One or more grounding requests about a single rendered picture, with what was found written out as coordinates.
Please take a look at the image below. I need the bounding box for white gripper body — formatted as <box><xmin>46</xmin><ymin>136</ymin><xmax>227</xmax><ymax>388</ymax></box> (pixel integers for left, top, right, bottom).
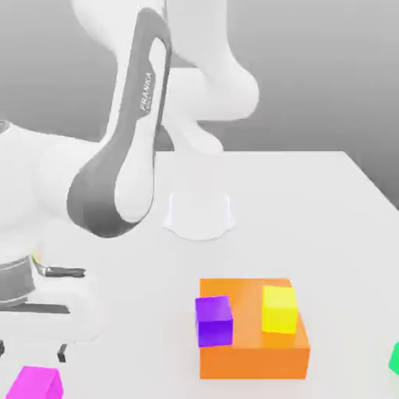
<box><xmin>0</xmin><ymin>276</ymin><xmax>106</xmax><ymax>344</ymax></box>

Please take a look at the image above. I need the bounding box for small magenta cube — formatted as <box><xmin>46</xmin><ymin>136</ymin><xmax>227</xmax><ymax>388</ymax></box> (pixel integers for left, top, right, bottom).
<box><xmin>5</xmin><ymin>365</ymin><xmax>65</xmax><ymax>399</ymax></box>

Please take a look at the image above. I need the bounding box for small purple cube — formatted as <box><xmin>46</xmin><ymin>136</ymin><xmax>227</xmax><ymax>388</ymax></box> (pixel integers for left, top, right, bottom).
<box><xmin>195</xmin><ymin>295</ymin><xmax>235</xmax><ymax>348</ymax></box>

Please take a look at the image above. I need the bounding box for small yellow cube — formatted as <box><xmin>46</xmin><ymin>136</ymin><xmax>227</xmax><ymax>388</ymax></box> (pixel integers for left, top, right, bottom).
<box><xmin>261</xmin><ymin>285</ymin><xmax>299</xmax><ymax>335</ymax></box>

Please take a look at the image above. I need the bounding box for small green cube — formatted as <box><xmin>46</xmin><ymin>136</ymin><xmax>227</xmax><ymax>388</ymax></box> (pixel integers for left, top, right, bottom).
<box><xmin>388</xmin><ymin>341</ymin><xmax>399</xmax><ymax>377</ymax></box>

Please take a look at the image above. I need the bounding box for large orange box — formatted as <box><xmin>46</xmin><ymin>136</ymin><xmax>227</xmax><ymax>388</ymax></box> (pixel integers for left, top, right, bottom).
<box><xmin>199</xmin><ymin>277</ymin><xmax>312</xmax><ymax>380</ymax></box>

